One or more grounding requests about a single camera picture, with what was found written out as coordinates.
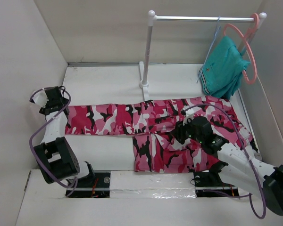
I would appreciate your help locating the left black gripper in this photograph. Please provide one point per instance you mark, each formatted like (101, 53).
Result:
(44, 108)

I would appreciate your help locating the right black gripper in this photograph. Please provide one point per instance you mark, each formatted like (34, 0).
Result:
(178, 132)

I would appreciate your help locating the pink camouflage trousers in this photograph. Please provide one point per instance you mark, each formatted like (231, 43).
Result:
(150, 123)

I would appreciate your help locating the blue wire hanger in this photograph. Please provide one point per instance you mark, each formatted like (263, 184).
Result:
(216, 33)

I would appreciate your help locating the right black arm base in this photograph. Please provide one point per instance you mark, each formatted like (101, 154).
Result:
(209, 184)

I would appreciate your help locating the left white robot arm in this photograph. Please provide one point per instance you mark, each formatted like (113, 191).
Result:
(56, 159)

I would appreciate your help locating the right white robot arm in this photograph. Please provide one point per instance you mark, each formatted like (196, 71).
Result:
(235, 167)

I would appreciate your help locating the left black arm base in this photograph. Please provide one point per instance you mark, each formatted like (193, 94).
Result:
(97, 186)

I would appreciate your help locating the pink plastic hanger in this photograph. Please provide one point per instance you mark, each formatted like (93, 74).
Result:
(245, 38)

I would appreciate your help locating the teal shorts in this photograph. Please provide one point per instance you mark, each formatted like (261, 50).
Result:
(221, 74)

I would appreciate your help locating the silver tape strip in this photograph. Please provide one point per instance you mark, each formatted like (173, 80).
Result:
(127, 184)

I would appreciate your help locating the white clothes rack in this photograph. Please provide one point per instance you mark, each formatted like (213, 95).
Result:
(152, 17)

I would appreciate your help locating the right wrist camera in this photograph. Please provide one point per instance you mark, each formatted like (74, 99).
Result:
(189, 114)

